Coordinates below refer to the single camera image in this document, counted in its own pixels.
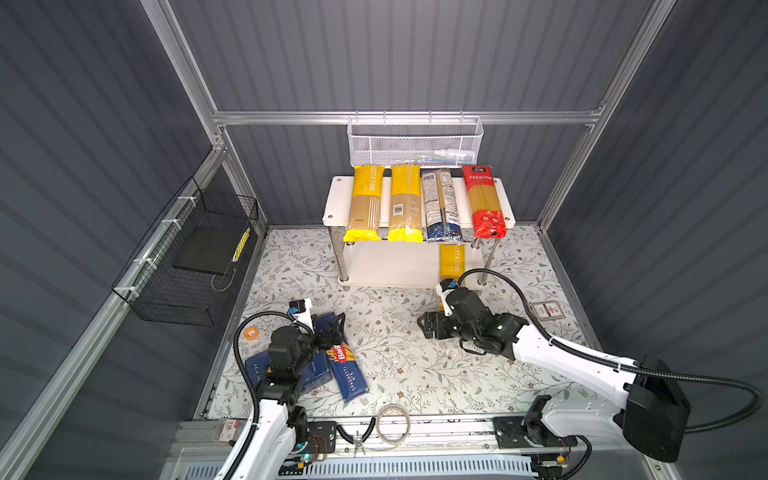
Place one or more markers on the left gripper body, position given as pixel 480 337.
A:
pixel 304 345

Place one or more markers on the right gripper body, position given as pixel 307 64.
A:
pixel 464 332

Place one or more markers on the blue Barilla pasta box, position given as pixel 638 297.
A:
pixel 316 374

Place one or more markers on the blue Barilla spaghetti box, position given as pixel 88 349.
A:
pixel 346 371

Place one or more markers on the yellow Pastatime bag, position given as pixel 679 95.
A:
pixel 365 206
pixel 452 261
pixel 405 221

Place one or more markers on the clear blue spaghetti bag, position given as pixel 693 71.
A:
pixel 440 207

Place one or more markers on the red spaghetti bag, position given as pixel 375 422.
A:
pixel 487 216

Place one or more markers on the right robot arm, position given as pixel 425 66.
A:
pixel 640 401

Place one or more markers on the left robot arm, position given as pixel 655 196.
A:
pixel 276 436

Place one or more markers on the white two-tier shelf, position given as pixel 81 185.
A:
pixel 384 264

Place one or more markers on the floral table mat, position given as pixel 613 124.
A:
pixel 399 365

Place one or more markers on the orange tape roll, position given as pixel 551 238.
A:
pixel 251 334

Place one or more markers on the small framed card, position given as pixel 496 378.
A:
pixel 548 310

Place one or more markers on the black pliers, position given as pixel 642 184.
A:
pixel 357 440

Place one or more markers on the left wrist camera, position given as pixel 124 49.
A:
pixel 300 311

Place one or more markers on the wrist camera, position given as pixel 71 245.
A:
pixel 443 289
pixel 300 311

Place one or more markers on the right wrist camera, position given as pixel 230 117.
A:
pixel 443 289

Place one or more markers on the black wire side basket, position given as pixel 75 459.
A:
pixel 192 273

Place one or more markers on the white wire wall basket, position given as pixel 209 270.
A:
pixel 428 141

